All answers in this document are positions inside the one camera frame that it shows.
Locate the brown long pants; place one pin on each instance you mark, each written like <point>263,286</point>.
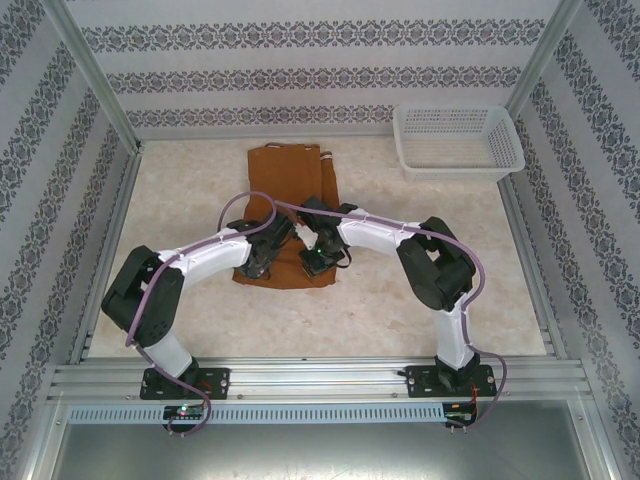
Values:
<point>285,175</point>

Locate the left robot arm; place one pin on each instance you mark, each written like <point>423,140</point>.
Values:
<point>150,300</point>

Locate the white plastic mesh basket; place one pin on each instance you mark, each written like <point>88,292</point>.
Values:
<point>455,145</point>

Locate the sheet metal shelf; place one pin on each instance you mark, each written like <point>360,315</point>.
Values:
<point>320,452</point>

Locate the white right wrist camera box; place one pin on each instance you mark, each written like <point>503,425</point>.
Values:
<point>305,235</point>

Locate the aluminium frame cross bar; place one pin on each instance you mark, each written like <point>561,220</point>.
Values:
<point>260,136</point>

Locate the aluminium mounting rail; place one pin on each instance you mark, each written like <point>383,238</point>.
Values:
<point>320,377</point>

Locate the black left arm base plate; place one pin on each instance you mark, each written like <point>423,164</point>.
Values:
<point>220,382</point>

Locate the aluminium table side rail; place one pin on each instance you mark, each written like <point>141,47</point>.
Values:
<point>530,250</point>
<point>112,235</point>

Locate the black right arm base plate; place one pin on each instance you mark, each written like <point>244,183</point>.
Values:
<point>416,382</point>

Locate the aluminium frame post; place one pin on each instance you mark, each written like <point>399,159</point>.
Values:
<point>545,55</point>
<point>90,70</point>

